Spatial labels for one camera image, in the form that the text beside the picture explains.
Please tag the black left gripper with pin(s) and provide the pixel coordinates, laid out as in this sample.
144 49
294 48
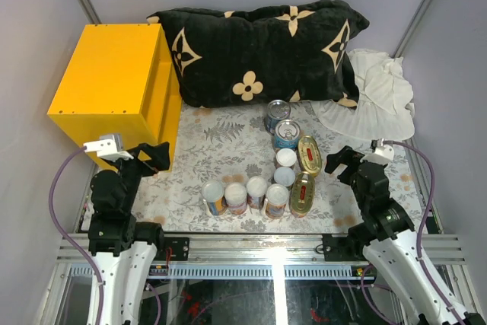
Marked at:
160 154

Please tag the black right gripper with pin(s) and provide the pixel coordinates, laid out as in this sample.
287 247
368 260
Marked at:
345 155

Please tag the orange blue lidded can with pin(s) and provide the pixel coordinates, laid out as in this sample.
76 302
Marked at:
213 197

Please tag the black floral plush pillow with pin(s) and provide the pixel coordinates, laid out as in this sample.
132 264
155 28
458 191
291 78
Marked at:
287 52

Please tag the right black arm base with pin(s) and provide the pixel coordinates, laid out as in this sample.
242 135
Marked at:
340 248

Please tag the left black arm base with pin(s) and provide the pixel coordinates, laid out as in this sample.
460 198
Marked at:
175 249

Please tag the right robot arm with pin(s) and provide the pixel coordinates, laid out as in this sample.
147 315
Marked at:
388 240

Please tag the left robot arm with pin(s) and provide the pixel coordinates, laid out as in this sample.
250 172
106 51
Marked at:
121 247

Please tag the upper gold oval tin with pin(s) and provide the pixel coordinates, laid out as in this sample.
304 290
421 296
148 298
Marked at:
309 156

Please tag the gold oval tin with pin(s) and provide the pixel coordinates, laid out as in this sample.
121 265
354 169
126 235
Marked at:
309 156
302 195

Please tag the lower gold oval tin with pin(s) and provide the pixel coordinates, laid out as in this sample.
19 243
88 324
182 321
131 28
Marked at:
302 195

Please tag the brown can white lid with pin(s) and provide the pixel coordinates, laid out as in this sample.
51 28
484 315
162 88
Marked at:
286 157

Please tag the grey lidded small can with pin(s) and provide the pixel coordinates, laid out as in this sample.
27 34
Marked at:
284 176

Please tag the blue round tin can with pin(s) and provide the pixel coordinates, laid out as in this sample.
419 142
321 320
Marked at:
287 134

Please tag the floral patterned table mat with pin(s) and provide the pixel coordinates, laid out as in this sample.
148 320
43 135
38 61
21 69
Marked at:
231 145

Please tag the white crumpled cloth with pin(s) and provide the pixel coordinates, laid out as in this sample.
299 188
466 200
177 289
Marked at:
385 108

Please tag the yellow wooden shelf box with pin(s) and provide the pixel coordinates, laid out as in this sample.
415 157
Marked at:
119 80

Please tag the orange lidded front can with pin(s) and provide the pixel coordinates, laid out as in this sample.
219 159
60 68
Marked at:
276 199

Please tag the dark round tin can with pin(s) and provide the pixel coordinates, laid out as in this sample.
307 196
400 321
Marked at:
276 111

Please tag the white lidded middle can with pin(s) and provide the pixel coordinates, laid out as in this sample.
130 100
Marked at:
256 191

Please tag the red white lidded can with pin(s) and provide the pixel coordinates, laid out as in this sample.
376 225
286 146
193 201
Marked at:
236 198

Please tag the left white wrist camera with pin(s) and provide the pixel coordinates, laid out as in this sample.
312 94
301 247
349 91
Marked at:
108 147

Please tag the aluminium frame rail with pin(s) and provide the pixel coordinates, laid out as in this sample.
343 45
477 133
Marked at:
253 256

